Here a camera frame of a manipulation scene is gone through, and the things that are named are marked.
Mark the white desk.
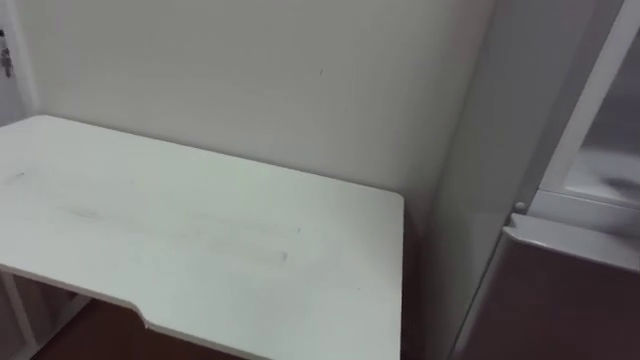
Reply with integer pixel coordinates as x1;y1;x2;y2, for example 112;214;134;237
0;114;405;360

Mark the grey fridge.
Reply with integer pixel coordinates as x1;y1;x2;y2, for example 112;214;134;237
418;0;640;360

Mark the white door with handle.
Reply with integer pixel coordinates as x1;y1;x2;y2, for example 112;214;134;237
0;0;39;127

